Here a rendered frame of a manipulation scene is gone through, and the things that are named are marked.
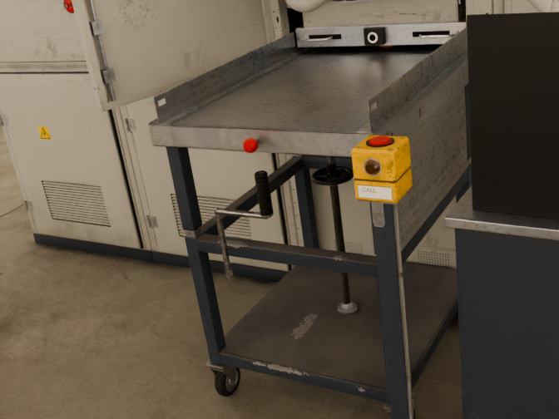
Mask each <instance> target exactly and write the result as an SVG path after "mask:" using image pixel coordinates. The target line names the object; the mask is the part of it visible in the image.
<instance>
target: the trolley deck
mask: <svg viewBox="0 0 559 419"><path fill-rule="evenodd" d="M428 55H429V54H398V55H347V56H300V57H297V58H295V59H294V60H293V61H291V62H288V63H286V64H284V65H283V66H281V67H279V68H277V69H275V70H273V71H271V72H269V73H267V74H266V75H264V76H262V77H260V78H258V79H256V80H254V81H252V82H251V83H249V84H247V85H245V86H242V87H241V88H240V89H238V90H236V91H233V92H231V93H230V94H228V95H226V96H224V97H222V98H220V99H219V100H217V101H214V102H212V103H211V104H209V105H208V106H205V107H203V108H201V109H199V110H198V111H196V112H194V113H192V114H190V115H188V116H186V117H185V118H183V119H181V120H179V121H177V122H175V123H173V124H171V125H170V126H168V125H157V123H158V120H157V119H155V120H153V121H151V122H149V123H148V124H149V128H150V133H151V139H152V144H153V146H167V147H181V148H195V149H209V150H236V151H245V150H244V148H243V143H244V141H245V140H247V139H248V138H254V139H255V140H256V139H259V140H260V142H259V143H258V149H257V150H256V151H255V152H264V153H278V154H292V155H319V156H333V157H347V158H352V154H351V150H352V149H353V148H354V147H355V146H357V145H358V144H359V143H360V142H361V141H363V140H364V139H365V138H366V137H367V136H369V135H371V136H407V138H409V139H410V138H411V137H412V136H413V135H414V134H415V133H416V132H417V131H418V130H420V129H421V128H422V127H423V126H424V125H425V124H426V123H427V122H428V121H429V120H430V119H431V118H432V117H433V116H434V115H435V114H436V113H437V112H438V111H440V110H441V109H442V108H443V107H444V106H445V105H446V104H447V103H448V102H449V101H450V100H451V99H452V98H453V97H454V96H455V95H456V94H457V93H458V92H459V91H461V90H462V89H463V88H464V87H465V86H466V85H467V84H468V59H467V55H466V56H465V57H463V58H462V59H461V60H460V61H459V62H457V63H456V64H455V65H454V66H452V67H451V68H450V69H449V70H448V71H446V72H445V73H444V74H443V75H441V76H440V77H439V78H438V79H437V80H436V81H435V82H434V83H433V84H432V85H430V86H429V87H428V88H427V89H425V90H424V91H423V92H422V93H421V94H419V95H418V96H417V97H416V98H414V99H413V100H412V101H411V102H410V103H408V104H407V105H406V106H405V107H404V108H403V109H402V110H401V111H400V112H398V113H397V114H396V115H395V116H394V117H392V118H391V119H390V120H389V121H387V122H386V123H385V124H384V125H383V126H381V127H380V128H379V129H378V130H377V131H375V132H374V133H373V134H368V133H355V131H356V130H357V129H358V128H360V127H361V126H362V125H364V124H365V123H366V122H367V121H368V120H369V117H368V107H367V100H369V99H370V98H371V97H373V96H374V95H376V94H377V93H378V92H380V91H381V90H383V89H384V88H385V87H386V86H387V85H389V84H390V83H391V82H393V81H394V80H396V79H397V78H398V77H400V76H402V75H403V74H404V73H405V72H406V71H408V70H409V69H410V68H412V67H413V66H415V65H416V64H417V63H419V62H420V61H422V60H423V59H424V58H425V57H426V56H428Z"/></svg>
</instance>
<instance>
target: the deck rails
mask: <svg viewBox="0 0 559 419"><path fill-rule="evenodd" d="M466 55H467V48H466V28H464V29H463V30H462V31H460V32H459V33H458V34H456V35H455V36H454V37H452V38H451V39H449V40H448V41H446V42H445V43H444V44H443V45H442V46H440V47H439V48H437V49H436V50H435V51H433V52H432V53H430V54H429V55H428V56H426V57H425V58H424V59H423V60H422V61H420V62H419V63H417V64H416V65H415V66H413V67H412V68H410V69H409V70H408V71H406V72H405V73H404V74H403V75H402V76H400V77H398V78H397V79H396V80H394V81H393V82H391V83H390V84H389V85H387V86H386V87H385V88H384V89H383V90H381V91H380V92H378V93H377V94H376V95H374V96H373V97H371V98H370V99H369V100H367V107H368V117H369V120H368V121H367V122H366V123H365V124H364V125H362V126H361V127H360V128H358V129H357V130H356V131H355V133H368V134H373V133H374V132H375V131H377V130H378V129H379V128H380V127H381V126H383V125H384V124H385V123H386V122H387V121H389V120H390V119H391V118H392V117H394V116H395V115H396V114H397V113H398V112H400V111H401V110H402V109H403V108H404V107H405V106H406V105H407V104H408V103H410V102H411V101H412V100H413V99H414V98H416V97H417V96H418V95H419V94H421V93H422V92H423V91H424V90H425V89H427V88H428V87H429V86H430V85H432V84H433V83H434V82H435V81H436V80H437V79H438V78H439V77H440V76H441V75H443V74H444V73H445V72H446V71H448V70H449V69H450V68H451V67H452V66H454V65H455V64H456V63H457V62H459V61H460V60H461V59H462V58H463V57H465V56H466ZM297 57H300V55H292V54H291V47H290V40H289V34H287V35H285V36H283V37H281V38H279V39H277V40H274V41H272V42H270V43H268V44H266V45H264V46H262V47H259V48H257V49H255V50H254V51H252V52H248V53H246V54H245V55H243V56H241V57H237V58H236V59H234V60H232V61H230V62H227V63H225V64H223V65H221V66H219V67H217V68H215V69H212V70H210V71H208V72H206V73H204V74H202V75H199V76H197V77H195V78H193V79H191V80H189V81H186V82H184V83H182V84H180V85H179V86H176V87H173V88H171V89H170V90H168V91H165V92H163V93H161V94H159V95H157V96H154V97H153V100H154V104H155V108H156V116H157V120H158V123H157V125H168V126H170V125H171V124H173V123H175V122H177V121H179V120H181V119H183V118H185V117H186V116H188V115H190V114H192V113H194V112H196V111H198V110H199V109H201V108H203V107H205V106H208V105H209V104H211V103H212V102H214V101H217V100H219V99H220V98H222V97H224V96H226V95H228V94H230V93H231V92H233V91H236V90H238V89H240V88H241V87H242V86H245V85H247V84H249V83H251V82H252V81H254V80H256V79H258V78H260V77H262V76H264V75H266V74H267V73H269V72H271V71H273V70H275V69H277V68H279V67H281V66H283V65H284V64H286V63H288V62H291V61H293V60H294V59H295V58H297ZM163 98H164V99H165V104H163V105H161V106H158V101H159V100H161V99H163ZM374 103H375V109H373V110H372V111H371V105H373V104H374Z"/></svg>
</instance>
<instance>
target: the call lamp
mask: <svg viewBox="0 0 559 419"><path fill-rule="evenodd" d="M364 171H365V172H366V173H367V174H368V175H371V176H377V175H379V174H380V173H381V171H382V166H381V163H380V162H379V161H378V160H377V159H375V158H368V159H367V160H366V161H365V162H364Z"/></svg>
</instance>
